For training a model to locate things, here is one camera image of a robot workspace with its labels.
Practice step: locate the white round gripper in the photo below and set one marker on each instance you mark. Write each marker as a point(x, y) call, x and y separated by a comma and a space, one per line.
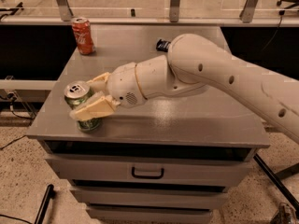
point(123, 84)

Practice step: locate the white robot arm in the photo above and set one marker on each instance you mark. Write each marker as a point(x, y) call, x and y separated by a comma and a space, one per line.
point(191, 64)

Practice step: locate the red cola can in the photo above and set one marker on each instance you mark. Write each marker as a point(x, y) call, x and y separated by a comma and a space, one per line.
point(82, 31)

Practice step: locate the dark blue snack bar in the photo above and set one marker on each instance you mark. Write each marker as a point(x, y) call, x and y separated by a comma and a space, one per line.
point(163, 45)

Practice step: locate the grey drawer cabinet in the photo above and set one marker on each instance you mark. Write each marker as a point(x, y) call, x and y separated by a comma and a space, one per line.
point(204, 142)

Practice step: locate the black stand leg left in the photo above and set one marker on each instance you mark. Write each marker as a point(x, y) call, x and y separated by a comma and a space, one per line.
point(48, 196)

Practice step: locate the black stand leg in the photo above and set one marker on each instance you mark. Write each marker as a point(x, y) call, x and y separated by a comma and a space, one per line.
point(48, 196)
point(276, 181)

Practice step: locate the black stand leg right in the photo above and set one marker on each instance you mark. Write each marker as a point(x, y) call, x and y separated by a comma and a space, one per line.
point(276, 181)

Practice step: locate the black drawer handle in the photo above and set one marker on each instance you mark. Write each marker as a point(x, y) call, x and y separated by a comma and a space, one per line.
point(147, 174)

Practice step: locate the metal railing frame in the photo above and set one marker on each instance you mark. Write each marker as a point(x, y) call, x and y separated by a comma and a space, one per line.
point(221, 12)

